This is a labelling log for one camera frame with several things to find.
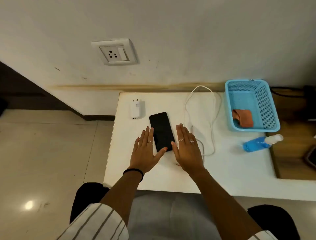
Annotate person's right hand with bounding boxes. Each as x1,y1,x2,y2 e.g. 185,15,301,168
171,123,206,175

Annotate person's left hand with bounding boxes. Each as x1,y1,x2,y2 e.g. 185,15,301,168
129,126,168,175

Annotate person's right forearm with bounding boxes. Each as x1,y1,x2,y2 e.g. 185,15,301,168
187,168,263,240

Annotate person's left forearm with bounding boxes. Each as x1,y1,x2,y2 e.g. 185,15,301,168
100,170,144,226

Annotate black smartphone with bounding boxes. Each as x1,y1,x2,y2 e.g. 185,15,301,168
149,112,176,153

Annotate black wristband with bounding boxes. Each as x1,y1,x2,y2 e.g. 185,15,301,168
123,168,144,182

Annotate white charger adapter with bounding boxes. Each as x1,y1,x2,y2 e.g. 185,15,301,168
130,99,145,120

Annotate orange folded cloth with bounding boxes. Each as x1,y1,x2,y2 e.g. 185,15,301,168
231,109,255,128

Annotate blue liquid spray bottle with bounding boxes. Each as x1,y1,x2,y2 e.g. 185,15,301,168
242,134,284,153

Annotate grey cushioned seat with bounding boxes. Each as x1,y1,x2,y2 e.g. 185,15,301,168
125,190,250,240

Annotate blue plastic mesh basket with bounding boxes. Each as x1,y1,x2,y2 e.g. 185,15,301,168
224,79,281,133

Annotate black trousers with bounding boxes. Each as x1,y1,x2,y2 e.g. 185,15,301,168
70,183,301,240

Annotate white striped shirt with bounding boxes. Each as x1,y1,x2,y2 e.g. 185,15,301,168
57,202,278,240

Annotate brown wooden desk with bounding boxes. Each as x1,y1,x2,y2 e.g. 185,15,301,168
266,86,316,180

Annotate dark rounded object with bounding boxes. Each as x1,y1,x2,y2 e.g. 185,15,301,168
303,144,316,170

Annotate black box-shaped device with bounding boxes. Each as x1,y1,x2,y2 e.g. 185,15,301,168
303,85,316,115

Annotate white charging cable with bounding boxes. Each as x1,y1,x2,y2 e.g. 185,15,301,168
184,85,223,157

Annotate white wall socket with switch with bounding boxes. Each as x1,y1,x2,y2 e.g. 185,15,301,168
91,38,138,66

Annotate black cable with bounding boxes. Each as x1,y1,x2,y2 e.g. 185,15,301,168
270,86,307,97

